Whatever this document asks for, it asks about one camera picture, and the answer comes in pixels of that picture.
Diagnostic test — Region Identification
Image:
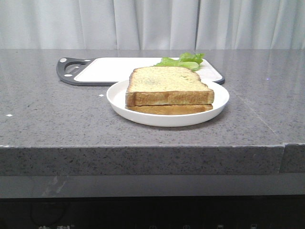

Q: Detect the toasted bread slice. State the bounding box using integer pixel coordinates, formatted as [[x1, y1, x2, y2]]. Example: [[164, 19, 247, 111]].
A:
[[125, 104, 213, 115], [125, 67, 214, 106]]

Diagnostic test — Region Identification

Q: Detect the green lettuce leaf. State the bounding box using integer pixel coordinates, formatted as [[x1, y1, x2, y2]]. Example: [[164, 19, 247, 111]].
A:
[[154, 52, 205, 72]]

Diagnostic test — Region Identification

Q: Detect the white round plate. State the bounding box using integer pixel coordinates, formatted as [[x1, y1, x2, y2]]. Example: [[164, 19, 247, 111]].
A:
[[106, 80, 230, 127]]

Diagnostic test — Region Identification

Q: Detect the white cutting board black rim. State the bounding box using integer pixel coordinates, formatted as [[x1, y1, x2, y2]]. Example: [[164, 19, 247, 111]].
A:
[[56, 57, 225, 87]]

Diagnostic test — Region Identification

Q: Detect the white curtain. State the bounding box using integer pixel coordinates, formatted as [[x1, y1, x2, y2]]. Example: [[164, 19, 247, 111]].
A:
[[0, 0, 305, 50]]

